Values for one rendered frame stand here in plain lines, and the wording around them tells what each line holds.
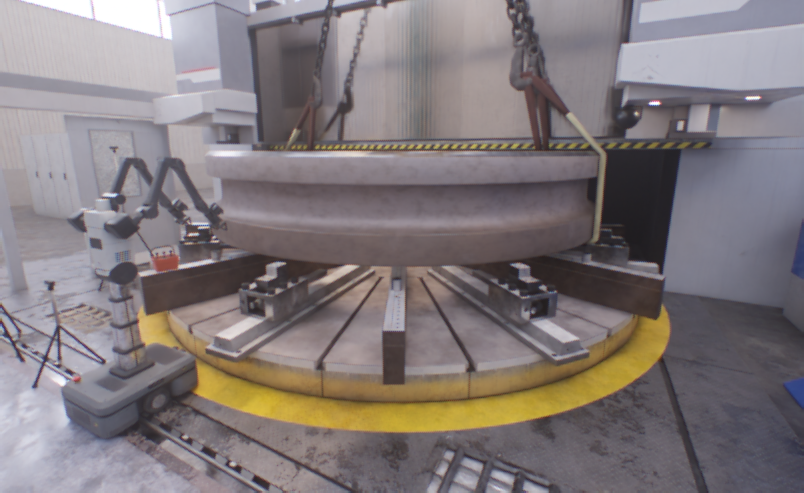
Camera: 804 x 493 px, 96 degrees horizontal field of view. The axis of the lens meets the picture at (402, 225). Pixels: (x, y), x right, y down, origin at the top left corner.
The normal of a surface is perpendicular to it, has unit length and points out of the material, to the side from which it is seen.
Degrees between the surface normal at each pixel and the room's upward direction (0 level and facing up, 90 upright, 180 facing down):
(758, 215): 90
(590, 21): 90
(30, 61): 90
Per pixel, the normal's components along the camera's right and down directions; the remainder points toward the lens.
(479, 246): 0.25, 0.19
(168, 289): 0.70, 0.15
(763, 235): -0.46, 0.18
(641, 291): -0.72, 0.14
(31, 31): 0.89, 0.09
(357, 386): -0.11, 0.20
